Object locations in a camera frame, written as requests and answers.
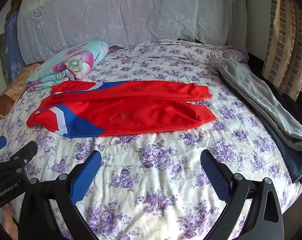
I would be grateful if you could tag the white lace curtain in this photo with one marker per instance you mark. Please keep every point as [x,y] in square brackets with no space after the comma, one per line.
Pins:
[116,10]

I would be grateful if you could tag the purple floral bedspread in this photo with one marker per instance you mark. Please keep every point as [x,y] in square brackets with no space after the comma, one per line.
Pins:
[153,155]

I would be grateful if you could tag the red pants with blue panel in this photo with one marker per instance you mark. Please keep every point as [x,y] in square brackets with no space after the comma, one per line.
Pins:
[141,110]

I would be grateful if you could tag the folded floral blanket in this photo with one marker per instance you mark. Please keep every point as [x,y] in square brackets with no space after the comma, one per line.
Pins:
[73,60]

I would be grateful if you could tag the grey pants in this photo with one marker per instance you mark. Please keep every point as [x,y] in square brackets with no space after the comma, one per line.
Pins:
[260,100]

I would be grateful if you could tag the beige striped curtain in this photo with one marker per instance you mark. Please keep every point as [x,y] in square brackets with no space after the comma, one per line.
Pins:
[283,42]

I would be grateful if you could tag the brown pillow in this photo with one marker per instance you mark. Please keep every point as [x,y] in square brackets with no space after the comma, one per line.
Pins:
[6,97]

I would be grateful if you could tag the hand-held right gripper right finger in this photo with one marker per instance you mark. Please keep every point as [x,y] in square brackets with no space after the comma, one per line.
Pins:
[213,175]

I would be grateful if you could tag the blue patterned cloth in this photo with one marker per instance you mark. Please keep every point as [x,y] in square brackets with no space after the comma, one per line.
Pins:
[12,50]

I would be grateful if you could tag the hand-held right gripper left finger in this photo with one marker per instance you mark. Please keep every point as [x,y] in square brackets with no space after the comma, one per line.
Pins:
[84,177]

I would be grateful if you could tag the person's left hand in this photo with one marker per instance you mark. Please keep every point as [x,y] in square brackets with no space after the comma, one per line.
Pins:
[10,222]

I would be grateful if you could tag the purple cloth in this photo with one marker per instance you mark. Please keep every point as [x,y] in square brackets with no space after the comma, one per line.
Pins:
[238,55]

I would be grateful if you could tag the folded grey clothes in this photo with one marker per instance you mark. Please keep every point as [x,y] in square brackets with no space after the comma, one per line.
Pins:
[290,165]

